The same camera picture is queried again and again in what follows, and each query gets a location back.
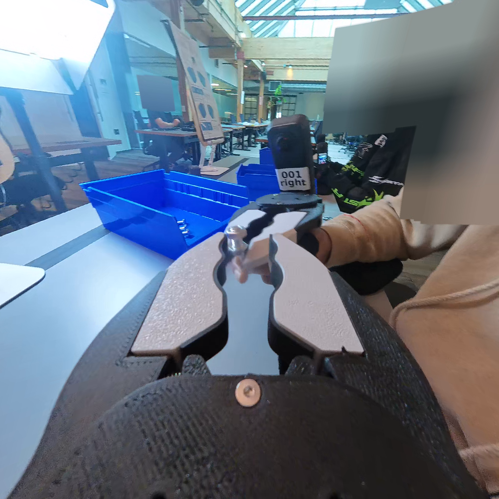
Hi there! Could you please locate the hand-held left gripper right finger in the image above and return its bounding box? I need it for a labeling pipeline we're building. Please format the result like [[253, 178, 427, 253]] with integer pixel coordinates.
[[268, 234, 365, 369]]

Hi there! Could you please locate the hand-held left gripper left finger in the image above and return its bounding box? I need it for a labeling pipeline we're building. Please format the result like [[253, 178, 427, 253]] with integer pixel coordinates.
[[130, 233, 231, 365]]

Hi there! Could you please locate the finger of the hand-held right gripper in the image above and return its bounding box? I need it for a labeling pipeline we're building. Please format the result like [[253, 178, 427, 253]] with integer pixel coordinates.
[[234, 209, 273, 235], [248, 211, 308, 272]]

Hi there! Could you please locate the silver bolt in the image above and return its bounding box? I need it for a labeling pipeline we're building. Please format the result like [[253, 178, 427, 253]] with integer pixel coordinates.
[[224, 225, 250, 262]]

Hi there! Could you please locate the white tablet stand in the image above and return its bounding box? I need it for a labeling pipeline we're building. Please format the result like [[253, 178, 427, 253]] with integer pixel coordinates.
[[0, 263, 46, 308]]

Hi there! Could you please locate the person's right forearm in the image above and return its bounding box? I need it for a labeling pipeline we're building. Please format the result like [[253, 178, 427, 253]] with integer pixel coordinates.
[[320, 195, 468, 270]]

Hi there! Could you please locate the person's right hand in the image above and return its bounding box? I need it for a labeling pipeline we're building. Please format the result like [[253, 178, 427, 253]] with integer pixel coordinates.
[[230, 261, 270, 283]]

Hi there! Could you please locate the black chair armrest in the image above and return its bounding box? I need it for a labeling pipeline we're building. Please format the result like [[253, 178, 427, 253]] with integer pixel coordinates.
[[332, 260, 404, 295]]

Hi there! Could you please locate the cardboard sign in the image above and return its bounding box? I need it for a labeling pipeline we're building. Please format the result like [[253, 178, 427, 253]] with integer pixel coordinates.
[[168, 22, 231, 176]]

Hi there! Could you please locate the wooden desk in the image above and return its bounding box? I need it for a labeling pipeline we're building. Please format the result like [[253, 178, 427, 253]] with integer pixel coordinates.
[[12, 137, 121, 211], [137, 129, 199, 168]]

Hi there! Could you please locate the person's beige hoodie torso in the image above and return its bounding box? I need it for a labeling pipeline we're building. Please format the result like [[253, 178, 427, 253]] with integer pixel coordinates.
[[390, 222, 499, 484]]

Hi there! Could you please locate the studio softbox light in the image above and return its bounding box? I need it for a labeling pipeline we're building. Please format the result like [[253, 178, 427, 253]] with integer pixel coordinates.
[[0, 0, 117, 211]]

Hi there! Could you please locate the beige hoodie drawstring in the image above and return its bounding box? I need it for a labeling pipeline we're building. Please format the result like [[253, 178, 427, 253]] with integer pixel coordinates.
[[390, 279, 499, 328]]

